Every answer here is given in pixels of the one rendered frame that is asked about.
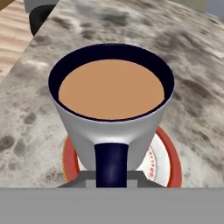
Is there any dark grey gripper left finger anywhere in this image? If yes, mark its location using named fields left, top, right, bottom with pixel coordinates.
left=57, top=170, right=97, bottom=189

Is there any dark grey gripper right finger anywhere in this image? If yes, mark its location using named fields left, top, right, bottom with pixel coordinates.
left=126, top=170, right=166, bottom=189

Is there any white cup of tea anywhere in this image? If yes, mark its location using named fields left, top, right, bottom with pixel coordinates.
left=47, top=43, right=176, bottom=188

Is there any red-rimmed white saucer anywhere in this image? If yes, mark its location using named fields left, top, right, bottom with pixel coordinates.
left=61, top=125, right=183, bottom=189

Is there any black chair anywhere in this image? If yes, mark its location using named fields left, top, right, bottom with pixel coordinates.
left=28, top=3, right=57, bottom=37

